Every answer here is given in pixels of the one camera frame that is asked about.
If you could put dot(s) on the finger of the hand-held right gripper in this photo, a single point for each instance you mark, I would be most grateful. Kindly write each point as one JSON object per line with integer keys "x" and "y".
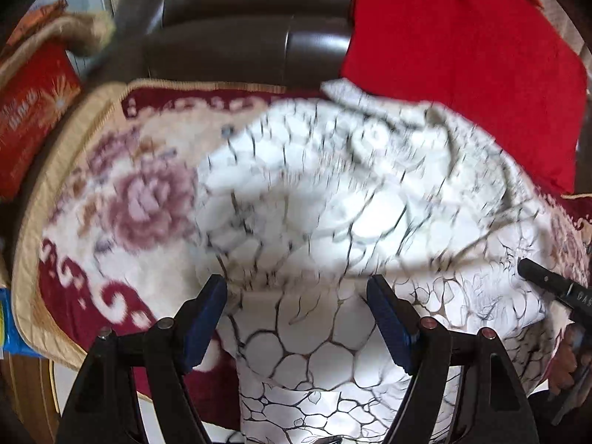
{"x": 571, "y": 402}
{"x": 545, "y": 280}

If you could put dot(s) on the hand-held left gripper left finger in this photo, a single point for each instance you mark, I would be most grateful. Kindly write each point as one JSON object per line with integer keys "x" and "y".
{"x": 206, "y": 323}

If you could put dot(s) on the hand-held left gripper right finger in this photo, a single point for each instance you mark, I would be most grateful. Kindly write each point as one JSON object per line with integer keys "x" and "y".
{"x": 391, "y": 328}

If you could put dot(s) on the white crackle print garment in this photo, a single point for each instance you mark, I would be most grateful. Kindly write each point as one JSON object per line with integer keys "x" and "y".
{"x": 323, "y": 194}

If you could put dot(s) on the floral plush blanket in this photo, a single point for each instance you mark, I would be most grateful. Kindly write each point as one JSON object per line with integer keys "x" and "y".
{"x": 138, "y": 194}

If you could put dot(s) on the wooden furniture edge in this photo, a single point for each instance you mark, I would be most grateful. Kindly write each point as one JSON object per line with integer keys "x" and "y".
{"x": 32, "y": 388}

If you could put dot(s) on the blue packet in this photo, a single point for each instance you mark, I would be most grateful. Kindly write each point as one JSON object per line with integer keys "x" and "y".
{"x": 11, "y": 328}

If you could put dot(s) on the red cloth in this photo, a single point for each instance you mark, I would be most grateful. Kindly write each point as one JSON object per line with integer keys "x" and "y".
{"x": 462, "y": 55}

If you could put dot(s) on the dark brown leather sofa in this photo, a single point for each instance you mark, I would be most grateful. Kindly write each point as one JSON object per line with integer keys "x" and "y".
{"x": 231, "y": 46}

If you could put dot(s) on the orange patterned cloth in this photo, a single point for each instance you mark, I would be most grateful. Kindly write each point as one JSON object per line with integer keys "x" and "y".
{"x": 41, "y": 18}

